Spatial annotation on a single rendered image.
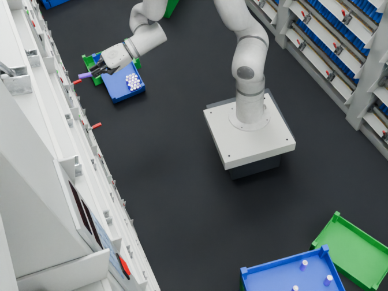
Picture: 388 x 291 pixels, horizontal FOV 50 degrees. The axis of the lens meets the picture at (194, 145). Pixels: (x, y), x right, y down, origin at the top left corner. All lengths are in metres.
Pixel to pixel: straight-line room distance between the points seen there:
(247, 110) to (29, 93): 1.37
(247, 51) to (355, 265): 1.03
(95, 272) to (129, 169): 1.85
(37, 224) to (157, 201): 1.81
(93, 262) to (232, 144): 1.50
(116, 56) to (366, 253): 1.35
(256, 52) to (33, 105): 1.17
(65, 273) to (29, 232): 0.07
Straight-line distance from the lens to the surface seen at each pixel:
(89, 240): 0.35
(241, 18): 1.54
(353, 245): 2.04
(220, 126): 1.89
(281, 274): 1.51
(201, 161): 2.17
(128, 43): 1.73
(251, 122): 1.87
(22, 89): 0.53
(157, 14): 1.62
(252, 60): 1.56
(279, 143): 1.83
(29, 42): 0.91
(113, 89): 2.51
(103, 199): 0.87
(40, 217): 0.28
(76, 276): 0.36
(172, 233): 2.01
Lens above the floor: 1.85
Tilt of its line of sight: 56 degrees down
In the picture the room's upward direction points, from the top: 8 degrees counter-clockwise
